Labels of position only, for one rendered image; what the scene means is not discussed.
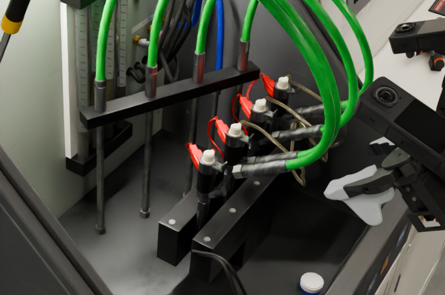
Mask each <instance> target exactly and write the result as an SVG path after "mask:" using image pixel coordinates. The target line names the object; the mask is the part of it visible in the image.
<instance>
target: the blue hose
mask: <svg viewBox="0 0 445 295"><path fill-rule="evenodd" d="M216 4H217V60H216V70H220V69H222V68H223V48H224V6H223V0H216ZM201 6H202V0H196V1H195V8H194V12H193V17H192V20H191V24H192V26H191V28H193V27H194V26H195V25H196V24H197V22H198V20H199V16H200V12H201Z"/></svg>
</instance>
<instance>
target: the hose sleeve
mask: <svg viewBox="0 0 445 295"><path fill-rule="evenodd" d="M288 160H289V159H285V160H275V161H271V162H262V163H254V164H247V165H244V166H243V167H242V175H243V176H244V177H254V176H261V175H267V174H279V173H284V172H290V170H288V169H287V168H286V162H287V161H288Z"/></svg>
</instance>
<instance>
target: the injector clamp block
mask: <svg viewBox="0 0 445 295"><path fill-rule="evenodd" d="M309 141H310V140H309V139H308V138H306V139H301V140H299V141H295V143H294V148H293V151H296V150H300V151H303V150H308V147H309ZM295 180H296V178H295V177H294V175H293V173H292V171H290V172H284V173H279V174H267V175H261V176H254V177H248V179H247V180H246V181H245V182H244V178H241V179H235V183H234V190H233V195H232V196H231V197H230V198H229V199H228V200H227V202H226V203H225V204H224V205H223V206H222V207H221V198H222V196H220V197H219V198H210V206H209V214H208V221H207V224H206V225H205V226H204V227H203V228H202V229H201V230H200V231H199V232H198V234H196V236H195V228H196V220H197V205H198V198H199V196H198V195H197V188H196V187H197V184H196V185H195V186H194V187H193V188H192V189H191V190H190V191H189V192H188V193H187V194H186V195H185V196H184V197H183V198H182V199H181V200H180V201H179V202H178V203H177V204H176V205H175V206H174V207H173V208H172V209H171V210H170V211H169V212H168V213H167V214H166V215H165V216H164V217H163V218H162V219H161V220H160V221H159V224H158V246H157V257H158V258H159V259H161V260H163V261H165V262H167V263H169V264H171V265H173V266H177V265H178V264H179V263H180V262H181V261H182V260H183V258H184V257H185V256H186V255H187V254H188V253H189V252H190V250H193V249H195V250H198V251H203V252H208V253H214V254H216V255H219V256H221V257H223V258H224V259H226V260H227V261H229V262H231V263H233V264H235V265H237V266H239V267H241V268H242V267H243V266H244V265H245V263H246V262H247V261H248V259H249V258H250V257H251V256H252V255H253V254H254V252H255V251H256V249H257V248H258V247H259V246H260V245H261V244H262V242H263V241H264V240H265V238H266V237H267V236H268V235H269V232H270V225H271V220H272V213H273V207H274V205H275V204H276V203H277V202H278V201H279V199H280V198H281V197H282V195H284V193H285V192H286V191H287V190H288V189H289V187H290V186H291V185H292V183H294V181H295ZM223 182H224V173H223V174H222V175H221V176H220V177H219V178H218V179H217V180H216V181H215V187H218V188H220V187H223ZM221 269H222V265H221V264H220V262H218V261H217V260H215V259H212V258H209V257H203V256H199V255H198V254H197V253H192V251H191V258H190V266H189V274H190V275H191V276H194V277H195V278H198V279H199V280H202V281H203V282H205V283H207V284H209V283H210V282H211V281H212V279H214V277H215V276H216V275H217V274H218V273H219V271H220V270H221Z"/></svg>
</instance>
